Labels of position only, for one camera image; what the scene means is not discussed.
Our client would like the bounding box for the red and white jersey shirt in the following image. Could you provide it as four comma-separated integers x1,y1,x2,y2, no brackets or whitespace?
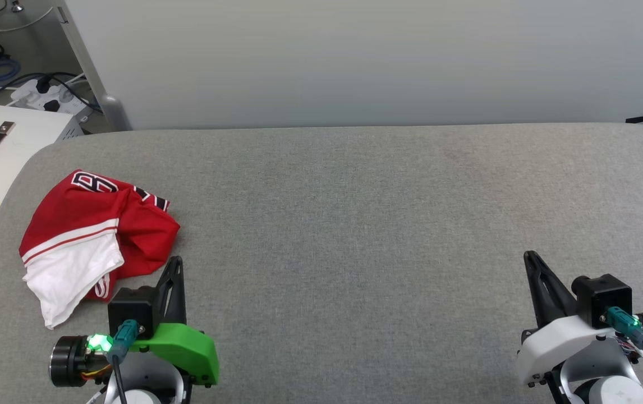
19,169,181,329

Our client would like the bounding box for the black power cable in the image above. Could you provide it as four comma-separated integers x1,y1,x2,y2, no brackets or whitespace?
0,71,100,114

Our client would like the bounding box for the grey fabric sofa cushion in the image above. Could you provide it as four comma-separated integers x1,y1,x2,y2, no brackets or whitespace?
0,122,643,404

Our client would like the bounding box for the right camera cable teal plug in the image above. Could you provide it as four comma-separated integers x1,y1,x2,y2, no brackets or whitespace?
604,306,643,393

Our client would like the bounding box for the camera cable teal plug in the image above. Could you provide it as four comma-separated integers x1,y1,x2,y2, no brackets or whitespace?
604,306,643,393
107,319,141,404

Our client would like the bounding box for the white loose cable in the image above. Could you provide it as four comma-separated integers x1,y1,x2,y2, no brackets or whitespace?
0,6,56,33

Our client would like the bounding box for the white power strip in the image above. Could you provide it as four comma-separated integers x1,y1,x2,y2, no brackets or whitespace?
10,77,93,122

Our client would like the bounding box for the white equipment box black strap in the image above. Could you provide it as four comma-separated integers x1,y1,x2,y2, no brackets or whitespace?
0,103,84,258

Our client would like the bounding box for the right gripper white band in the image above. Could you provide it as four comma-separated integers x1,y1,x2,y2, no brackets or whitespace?
515,250,643,388

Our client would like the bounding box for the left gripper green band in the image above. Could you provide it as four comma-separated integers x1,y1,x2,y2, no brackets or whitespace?
48,256,221,389

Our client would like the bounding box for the left camera cable teal plug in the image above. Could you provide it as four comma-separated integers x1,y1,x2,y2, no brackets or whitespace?
107,319,141,404

